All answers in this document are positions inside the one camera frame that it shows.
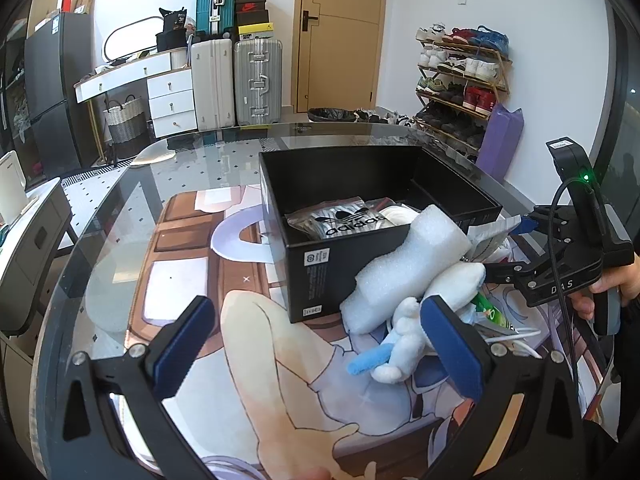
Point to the printed desk mat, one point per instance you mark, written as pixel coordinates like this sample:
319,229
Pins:
280,360

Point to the white suitcase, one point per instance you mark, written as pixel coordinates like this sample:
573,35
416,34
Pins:
212,85

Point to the wooden shoe rack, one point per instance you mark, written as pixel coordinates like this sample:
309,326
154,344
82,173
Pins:
502,62

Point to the silver suitcase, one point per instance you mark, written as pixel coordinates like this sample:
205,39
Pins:
257,82

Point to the green and white packet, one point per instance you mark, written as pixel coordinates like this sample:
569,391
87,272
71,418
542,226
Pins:
487,312

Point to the white fabric item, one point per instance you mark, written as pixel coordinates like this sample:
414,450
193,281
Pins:
400,215

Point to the red and black shoe box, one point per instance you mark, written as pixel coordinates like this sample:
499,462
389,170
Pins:
252,7

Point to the white foil pouch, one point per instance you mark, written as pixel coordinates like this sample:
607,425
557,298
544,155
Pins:
487,240

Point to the loose sneakers pile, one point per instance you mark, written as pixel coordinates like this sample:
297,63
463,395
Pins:
385,117

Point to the white and blue plush toy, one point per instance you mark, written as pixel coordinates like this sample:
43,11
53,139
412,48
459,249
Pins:
400,355

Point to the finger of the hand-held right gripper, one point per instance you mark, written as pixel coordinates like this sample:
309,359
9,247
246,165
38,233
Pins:
505,272
529,224

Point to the tall black glass cabinet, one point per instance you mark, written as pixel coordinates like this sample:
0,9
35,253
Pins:
12,100

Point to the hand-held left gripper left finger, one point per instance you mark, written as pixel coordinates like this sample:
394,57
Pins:
182,352

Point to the white appliance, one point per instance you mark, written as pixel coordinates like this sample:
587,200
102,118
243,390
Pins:
11,185

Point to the woven laundry basket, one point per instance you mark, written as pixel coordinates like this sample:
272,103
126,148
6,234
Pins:
125,122

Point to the wooden door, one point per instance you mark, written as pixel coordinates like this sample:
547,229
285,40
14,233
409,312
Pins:
345,50

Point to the person's right hand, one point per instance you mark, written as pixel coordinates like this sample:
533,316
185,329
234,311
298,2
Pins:
627,280

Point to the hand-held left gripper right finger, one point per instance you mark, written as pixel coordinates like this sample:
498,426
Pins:
450,355

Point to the white dresser desk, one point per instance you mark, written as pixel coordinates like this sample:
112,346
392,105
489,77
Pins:
170,95

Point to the white foam wrap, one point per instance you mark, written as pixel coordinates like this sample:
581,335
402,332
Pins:
400,270

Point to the silver bag with black logo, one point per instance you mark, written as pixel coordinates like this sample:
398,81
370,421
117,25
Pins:
345,220

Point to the black refrigerator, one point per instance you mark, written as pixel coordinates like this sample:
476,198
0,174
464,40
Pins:
55,95

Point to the plain black shoe box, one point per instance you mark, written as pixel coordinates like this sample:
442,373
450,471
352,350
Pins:
253,18

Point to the person's right forearm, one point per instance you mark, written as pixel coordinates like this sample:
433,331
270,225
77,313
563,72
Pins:
630,360

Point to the white side cabinet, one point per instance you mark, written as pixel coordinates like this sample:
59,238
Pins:
30,260

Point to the purple bag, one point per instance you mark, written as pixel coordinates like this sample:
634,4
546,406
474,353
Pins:
500,145

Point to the oval mirror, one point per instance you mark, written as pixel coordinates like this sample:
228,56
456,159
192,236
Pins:
130,37

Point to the rows of assorted shoes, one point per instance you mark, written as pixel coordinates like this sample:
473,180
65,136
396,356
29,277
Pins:
475,97

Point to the teal suitcase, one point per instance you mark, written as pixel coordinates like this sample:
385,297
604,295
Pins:
210,0

